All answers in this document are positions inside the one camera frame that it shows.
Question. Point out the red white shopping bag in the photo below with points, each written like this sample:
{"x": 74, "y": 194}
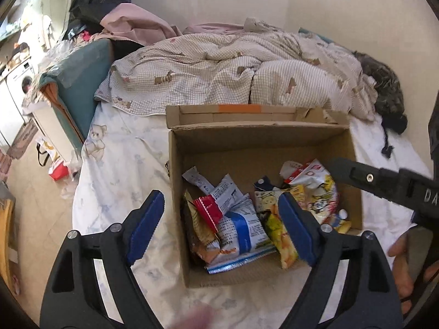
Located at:
{"x": 48, "y": 156}

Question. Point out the white washing machine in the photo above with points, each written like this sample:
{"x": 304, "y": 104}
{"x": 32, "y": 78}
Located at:
{"x": 19, "y": 81}

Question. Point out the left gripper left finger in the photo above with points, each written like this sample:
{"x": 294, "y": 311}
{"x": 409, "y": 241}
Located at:
{"x": 72, "y": 297}

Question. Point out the teal orange cushion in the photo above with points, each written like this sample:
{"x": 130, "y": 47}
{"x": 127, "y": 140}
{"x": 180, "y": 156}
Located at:
{"x": 70, "y": 85}

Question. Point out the wooden chair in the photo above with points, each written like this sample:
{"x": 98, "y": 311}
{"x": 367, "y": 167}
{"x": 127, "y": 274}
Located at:
{"x": 5, "y": 227}

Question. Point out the white blue snack bag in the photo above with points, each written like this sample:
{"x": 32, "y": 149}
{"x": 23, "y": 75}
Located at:
{"x": 242, "y": 238}

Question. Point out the white red snack bar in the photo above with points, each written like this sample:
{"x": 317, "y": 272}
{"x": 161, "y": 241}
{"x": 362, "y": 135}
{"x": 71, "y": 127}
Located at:
{"x": 195, "y": 178}
{"x": 213, "y": 207}

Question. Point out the dark camouflage garment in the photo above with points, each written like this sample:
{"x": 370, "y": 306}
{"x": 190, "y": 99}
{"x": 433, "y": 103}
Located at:
{"x": 390, "y": 102}

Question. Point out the yellow green snack bag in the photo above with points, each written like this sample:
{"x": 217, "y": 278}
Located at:
{"x": 277, "y": 229}

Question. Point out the white red noodle snack bag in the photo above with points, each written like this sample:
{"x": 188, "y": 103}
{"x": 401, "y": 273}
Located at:
{"x": 312, "y": 186}

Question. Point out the pink cloth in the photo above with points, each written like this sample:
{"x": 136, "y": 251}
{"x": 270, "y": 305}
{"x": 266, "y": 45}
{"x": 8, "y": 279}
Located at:
{"x": 129, "y": 22}

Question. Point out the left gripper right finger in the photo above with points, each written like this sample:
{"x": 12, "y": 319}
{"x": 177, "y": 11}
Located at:
{"x": 369, "y": 298}

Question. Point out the white cabinet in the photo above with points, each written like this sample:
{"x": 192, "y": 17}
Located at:
{"x": 50, "y": 126}

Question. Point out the white floral bed sheet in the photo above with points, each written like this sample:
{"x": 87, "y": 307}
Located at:
{"x": 133, "y": 164}

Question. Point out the left hand thumb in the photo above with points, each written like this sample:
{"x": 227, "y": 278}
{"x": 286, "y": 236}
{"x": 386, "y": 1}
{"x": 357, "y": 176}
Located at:
{"x": 199, "y": 318}

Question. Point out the floor rug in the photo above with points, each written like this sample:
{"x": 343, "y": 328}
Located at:
{"x": 22, "y": 140}

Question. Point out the orange chip bag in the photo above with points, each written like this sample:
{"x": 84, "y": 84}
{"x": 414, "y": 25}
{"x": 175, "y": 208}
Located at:
{"x": 201, "y": 239}

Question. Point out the right hand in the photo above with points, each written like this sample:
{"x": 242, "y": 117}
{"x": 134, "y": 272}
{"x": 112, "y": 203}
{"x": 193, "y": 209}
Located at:
{"x": 400, "y": 269}

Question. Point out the checkered bear quilt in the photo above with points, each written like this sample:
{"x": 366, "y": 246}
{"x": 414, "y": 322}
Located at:
{"x": 269, "y": 67}

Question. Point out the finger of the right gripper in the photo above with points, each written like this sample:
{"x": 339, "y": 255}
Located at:
{"x": 356, "y": 174}

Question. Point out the blue bear snack bag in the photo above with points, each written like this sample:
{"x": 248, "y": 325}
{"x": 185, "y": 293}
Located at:
{"x": 339, "y": 221}

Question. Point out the brown cardboard box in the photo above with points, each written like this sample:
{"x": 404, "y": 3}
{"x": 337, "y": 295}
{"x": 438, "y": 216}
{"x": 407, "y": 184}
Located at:
{"x": 259, "y": 147}

